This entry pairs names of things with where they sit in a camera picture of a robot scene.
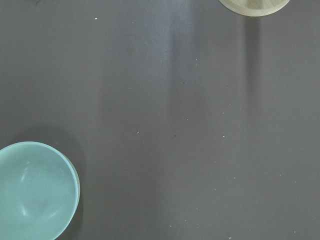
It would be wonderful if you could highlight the wooden mug tree stand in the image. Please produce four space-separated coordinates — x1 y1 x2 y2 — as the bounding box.
219 0 290 17

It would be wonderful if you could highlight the far green bowl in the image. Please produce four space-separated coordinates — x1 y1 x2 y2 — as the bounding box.
0 141 81 240

